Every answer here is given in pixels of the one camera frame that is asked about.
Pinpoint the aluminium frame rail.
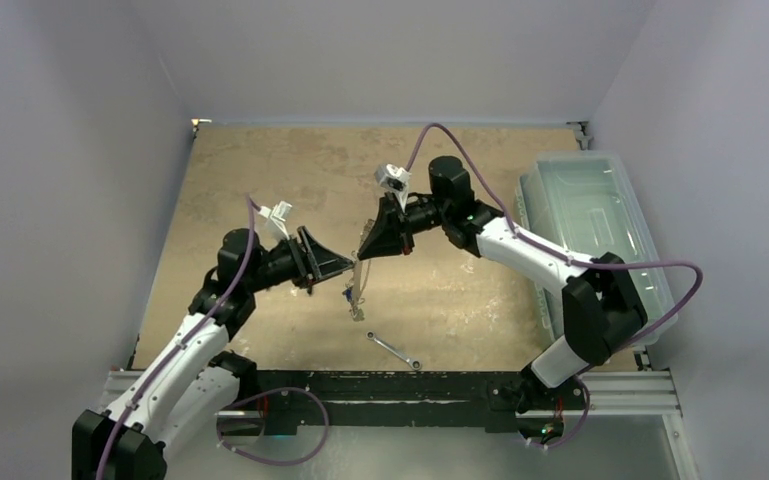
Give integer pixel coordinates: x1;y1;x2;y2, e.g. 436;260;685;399
93;371;680;449

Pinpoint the clear plastic storage bin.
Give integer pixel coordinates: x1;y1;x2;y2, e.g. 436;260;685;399
515;151;674;347

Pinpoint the metal key organizer ring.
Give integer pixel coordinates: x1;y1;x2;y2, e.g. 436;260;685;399
341;222;376;323

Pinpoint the silver ratchet wrench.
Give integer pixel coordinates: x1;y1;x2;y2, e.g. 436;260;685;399
366;331;422;371

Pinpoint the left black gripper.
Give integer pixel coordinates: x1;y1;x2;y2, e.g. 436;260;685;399
244;226;351;293

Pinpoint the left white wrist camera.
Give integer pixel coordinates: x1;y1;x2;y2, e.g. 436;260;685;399
257;201;293;241

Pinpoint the purple cable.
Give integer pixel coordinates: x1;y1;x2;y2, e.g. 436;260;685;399
95;194;330;480
405;123;705;450

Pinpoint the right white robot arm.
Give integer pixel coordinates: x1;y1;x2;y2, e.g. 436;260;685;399
357;156;648;407

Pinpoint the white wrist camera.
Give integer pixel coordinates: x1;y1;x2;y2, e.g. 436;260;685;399
374;164;411;211
257;201;293;241

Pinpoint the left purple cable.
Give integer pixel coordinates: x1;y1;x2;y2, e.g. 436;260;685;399
95;194;330;480

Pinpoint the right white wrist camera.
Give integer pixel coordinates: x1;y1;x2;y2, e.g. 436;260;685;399
374;164;411;211

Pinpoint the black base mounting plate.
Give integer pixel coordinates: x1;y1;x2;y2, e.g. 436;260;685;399
193;369;587;437

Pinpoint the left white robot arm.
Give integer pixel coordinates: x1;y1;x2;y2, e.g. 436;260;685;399
71;227;354;479

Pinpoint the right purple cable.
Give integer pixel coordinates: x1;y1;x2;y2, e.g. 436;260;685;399
405;123;705;450

